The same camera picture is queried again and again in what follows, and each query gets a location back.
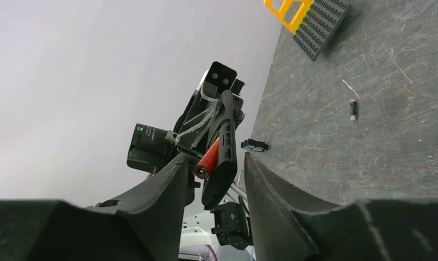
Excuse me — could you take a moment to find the yellow toy ladder block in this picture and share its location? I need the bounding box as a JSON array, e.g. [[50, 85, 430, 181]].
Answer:
[[263, 0, 314, 34]]

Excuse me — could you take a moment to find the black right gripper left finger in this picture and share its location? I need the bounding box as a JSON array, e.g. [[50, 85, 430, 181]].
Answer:
[[0, 154, 188, 260]]

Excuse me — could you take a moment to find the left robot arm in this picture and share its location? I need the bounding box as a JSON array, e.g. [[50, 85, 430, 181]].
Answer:
[[127, 84, 245, 210]]

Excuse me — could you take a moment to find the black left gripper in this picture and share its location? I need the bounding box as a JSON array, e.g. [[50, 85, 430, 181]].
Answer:
[[173, 83, 245, 152]]

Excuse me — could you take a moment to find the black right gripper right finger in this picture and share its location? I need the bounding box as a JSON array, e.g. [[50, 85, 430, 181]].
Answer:
[[245, 153, 438, 260]]

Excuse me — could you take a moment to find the black remote with buttons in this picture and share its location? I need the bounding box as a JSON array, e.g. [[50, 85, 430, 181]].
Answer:
[[201, 90, 237, 210]]

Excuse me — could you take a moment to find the small blue black gadget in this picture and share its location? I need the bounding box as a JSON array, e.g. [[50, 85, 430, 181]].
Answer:
[[241, 139, 269, 152]]

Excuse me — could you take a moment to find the black orange AAA battery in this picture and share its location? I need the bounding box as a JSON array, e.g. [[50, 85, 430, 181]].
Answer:
[[193, 138, 220, 179]]

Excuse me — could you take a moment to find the grey studded baseplate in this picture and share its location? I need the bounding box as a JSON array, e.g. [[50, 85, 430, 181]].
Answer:
[[292, 0, 352, 61]]

